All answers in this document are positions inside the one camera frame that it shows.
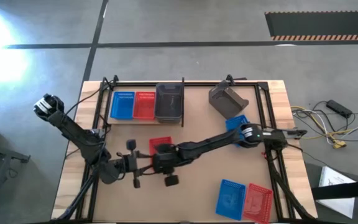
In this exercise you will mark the black power adapter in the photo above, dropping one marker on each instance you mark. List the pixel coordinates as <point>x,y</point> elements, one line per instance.
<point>339,108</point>

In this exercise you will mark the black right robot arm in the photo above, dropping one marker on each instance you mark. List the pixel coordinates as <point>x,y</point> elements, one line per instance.
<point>213,143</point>

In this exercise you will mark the black shelf post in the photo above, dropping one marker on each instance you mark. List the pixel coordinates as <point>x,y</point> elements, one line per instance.
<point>182,102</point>

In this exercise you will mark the grey translucent plastic bin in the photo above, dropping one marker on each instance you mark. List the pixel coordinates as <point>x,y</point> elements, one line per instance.
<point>227,101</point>
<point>168,104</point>

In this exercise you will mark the white paper sheet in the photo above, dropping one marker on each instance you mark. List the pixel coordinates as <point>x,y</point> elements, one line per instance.
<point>334,205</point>

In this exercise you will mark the black hazard-striped floor mat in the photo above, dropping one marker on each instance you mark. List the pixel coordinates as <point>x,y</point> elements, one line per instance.
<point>322,25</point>

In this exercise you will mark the black bar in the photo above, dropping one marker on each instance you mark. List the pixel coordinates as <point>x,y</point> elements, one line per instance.
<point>346,189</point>

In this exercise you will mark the black aluminium table frame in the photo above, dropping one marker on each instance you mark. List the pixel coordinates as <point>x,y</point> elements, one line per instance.
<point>197,84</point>

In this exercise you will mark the grey desk frame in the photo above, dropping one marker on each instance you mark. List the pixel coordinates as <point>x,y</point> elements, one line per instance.
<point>2,154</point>

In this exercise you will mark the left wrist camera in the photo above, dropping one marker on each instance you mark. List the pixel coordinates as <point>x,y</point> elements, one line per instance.
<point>131,145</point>

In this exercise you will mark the red plastic basket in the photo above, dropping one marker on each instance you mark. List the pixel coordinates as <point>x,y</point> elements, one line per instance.
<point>144,105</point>
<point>258,203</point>
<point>154,141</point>

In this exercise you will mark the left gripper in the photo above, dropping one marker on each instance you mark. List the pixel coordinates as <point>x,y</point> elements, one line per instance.
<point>130,165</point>

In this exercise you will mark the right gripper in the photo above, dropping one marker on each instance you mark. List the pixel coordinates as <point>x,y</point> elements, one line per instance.
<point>166,161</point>

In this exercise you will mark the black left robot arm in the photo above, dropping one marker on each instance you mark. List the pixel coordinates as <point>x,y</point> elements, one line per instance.
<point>73,133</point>

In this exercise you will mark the blue plastic basket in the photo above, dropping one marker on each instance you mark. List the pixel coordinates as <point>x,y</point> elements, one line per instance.
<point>230,199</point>
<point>236,122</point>
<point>122,105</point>

